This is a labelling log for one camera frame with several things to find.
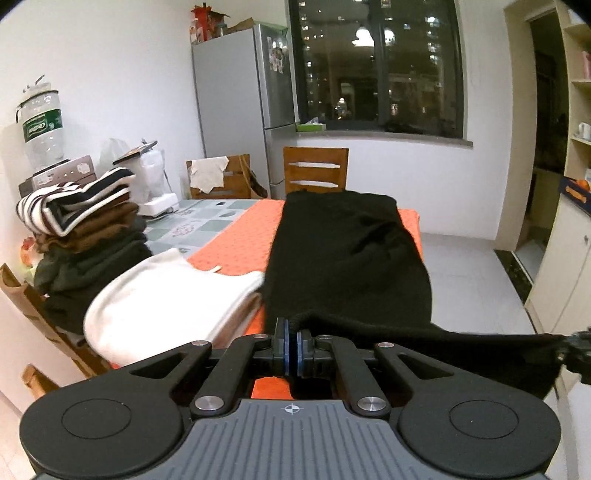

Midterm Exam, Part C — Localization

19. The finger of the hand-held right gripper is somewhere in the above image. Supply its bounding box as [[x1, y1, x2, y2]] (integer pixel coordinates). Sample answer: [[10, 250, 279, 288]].
[[556, 329, 591, 370]]

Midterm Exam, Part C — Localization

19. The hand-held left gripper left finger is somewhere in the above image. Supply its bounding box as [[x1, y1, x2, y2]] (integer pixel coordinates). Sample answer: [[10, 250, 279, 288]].
[[95, 318, 293, 418]]

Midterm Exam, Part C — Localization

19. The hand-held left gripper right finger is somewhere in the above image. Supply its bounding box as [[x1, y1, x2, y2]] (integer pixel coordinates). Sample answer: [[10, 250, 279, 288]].
[[297, 329, 467, 418]]

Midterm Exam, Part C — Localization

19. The black garment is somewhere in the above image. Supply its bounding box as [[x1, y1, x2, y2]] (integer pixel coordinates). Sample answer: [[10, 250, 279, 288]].
[[264, 190, 571, 400]]

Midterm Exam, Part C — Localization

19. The pile of dark folded clothes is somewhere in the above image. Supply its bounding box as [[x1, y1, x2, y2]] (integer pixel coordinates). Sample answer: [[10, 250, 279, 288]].
[[34, 217, 153, 335]]

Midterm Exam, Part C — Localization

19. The beige shelving cabinet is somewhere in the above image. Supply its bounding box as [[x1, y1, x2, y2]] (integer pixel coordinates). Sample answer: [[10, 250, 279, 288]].
[[531, 0, 591, 333]]

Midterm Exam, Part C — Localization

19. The orange flower-print mat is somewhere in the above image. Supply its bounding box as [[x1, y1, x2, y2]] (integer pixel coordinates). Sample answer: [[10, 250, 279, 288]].
[[187, 199, 423, 400]]

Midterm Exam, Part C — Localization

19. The white folded cloth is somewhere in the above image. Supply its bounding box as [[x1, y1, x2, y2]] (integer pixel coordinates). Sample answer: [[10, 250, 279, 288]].
[[84, 248, 266, 365]]

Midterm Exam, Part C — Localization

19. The checked patterned tablecloth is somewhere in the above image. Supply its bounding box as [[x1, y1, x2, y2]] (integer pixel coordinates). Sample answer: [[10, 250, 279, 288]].
[[139, 198, 259, 257]]

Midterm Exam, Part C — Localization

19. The brown paper bag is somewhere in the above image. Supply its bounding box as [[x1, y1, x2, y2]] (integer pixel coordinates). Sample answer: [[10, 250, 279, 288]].
[[238, 154, 269, 200]]

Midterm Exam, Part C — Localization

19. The white appliance base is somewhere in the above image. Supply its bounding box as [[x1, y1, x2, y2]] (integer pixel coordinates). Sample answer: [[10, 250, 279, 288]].
[[139, 193, 179, 217]]

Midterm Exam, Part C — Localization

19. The beige cloth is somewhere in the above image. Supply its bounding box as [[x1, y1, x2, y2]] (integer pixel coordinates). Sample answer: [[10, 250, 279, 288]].
[[190, 156, 229, 195]]

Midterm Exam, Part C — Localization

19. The clear plastic bag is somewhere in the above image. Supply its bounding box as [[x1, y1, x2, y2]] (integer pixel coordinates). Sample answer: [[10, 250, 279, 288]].
[[99, 137, 168, 206]]

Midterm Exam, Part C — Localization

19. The brown folded garment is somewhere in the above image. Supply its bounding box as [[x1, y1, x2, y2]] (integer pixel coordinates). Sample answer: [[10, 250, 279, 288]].
[[34, 202, 139, 254]]

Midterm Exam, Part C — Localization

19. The grey window sill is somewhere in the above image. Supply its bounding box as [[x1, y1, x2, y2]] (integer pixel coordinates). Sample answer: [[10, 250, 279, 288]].
[[298, 129, 474, 149]]

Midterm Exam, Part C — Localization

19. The dark flat racket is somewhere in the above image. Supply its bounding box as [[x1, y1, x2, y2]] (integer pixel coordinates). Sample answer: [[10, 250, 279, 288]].
[[112, 141, 158, 165]]

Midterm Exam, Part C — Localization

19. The striped folded garment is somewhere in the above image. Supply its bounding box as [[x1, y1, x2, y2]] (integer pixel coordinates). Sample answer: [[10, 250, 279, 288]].
[[16, 167, 137, 237]]

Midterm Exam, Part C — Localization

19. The grey refrigerator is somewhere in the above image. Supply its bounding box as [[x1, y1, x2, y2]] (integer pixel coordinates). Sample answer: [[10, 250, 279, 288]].
[[191, 23, 301, 200]]

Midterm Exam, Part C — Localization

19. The pink water dispenser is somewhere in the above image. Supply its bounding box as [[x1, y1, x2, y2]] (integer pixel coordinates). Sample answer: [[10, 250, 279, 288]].
[[18, 156, 100, 197]]

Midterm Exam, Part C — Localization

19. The dark window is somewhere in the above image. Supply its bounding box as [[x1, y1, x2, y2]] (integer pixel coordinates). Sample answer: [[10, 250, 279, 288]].
[[288, 0, 465, 138]]

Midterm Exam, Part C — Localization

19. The clear water bottle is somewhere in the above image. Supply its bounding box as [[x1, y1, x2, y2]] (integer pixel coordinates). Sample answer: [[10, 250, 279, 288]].
[[16, 76, 65, 171]]

